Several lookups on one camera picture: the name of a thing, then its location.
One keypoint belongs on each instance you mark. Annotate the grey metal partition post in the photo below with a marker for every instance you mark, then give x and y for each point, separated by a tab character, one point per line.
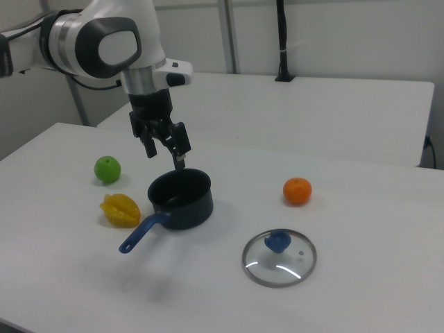
229	34
80	104

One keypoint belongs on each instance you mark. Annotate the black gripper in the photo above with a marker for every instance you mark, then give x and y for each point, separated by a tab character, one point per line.
151	104

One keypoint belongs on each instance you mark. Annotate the yellow toy starfruit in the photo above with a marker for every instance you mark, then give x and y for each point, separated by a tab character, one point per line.
119	211

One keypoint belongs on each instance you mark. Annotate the black camera stand pole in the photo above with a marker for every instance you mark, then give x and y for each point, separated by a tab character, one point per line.
282	34

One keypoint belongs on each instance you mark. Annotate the glass lid with blue knob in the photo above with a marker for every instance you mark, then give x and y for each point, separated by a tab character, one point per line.
277	243

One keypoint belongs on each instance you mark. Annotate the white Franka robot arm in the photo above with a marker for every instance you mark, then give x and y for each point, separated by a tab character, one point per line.
114	45

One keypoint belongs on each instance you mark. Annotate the orange toy mandarin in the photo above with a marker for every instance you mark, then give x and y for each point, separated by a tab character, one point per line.
297	191

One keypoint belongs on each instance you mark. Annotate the green toy apple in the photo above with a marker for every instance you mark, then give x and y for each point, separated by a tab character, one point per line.
107	170

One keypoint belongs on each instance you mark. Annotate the white plastic folding table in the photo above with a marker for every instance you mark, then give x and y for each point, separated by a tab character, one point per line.
277	114

